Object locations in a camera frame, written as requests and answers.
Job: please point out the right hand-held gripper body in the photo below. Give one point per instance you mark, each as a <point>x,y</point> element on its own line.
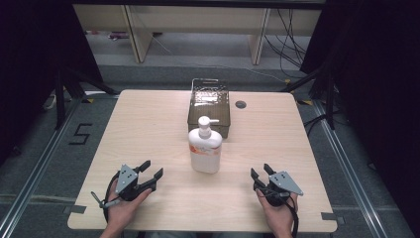
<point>282,186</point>

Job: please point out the yellow black tape piece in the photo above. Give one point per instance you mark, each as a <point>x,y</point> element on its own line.
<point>88,100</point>
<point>305,102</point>

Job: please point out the black tripod stand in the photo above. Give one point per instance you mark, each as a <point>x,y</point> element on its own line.
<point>60,99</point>
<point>329,99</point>

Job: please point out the metal floor rail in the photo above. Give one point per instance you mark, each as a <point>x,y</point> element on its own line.
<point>350,172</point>
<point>36,175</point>

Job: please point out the dark curtain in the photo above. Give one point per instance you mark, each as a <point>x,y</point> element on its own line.
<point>379,82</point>
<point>33,66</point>

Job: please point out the white pump bottle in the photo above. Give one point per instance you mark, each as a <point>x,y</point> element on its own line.
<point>204,150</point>

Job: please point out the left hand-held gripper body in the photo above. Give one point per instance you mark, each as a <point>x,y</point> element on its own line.
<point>125,180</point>

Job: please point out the person's right hand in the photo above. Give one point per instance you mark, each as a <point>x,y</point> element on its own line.
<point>279,216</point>

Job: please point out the clear dark plastic box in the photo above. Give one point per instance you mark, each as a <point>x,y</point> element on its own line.
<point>208,105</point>

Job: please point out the person's left hand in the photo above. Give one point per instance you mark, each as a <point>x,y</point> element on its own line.
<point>123,210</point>

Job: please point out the grey tape piece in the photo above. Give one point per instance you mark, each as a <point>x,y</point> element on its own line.
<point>75,209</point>
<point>332,217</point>

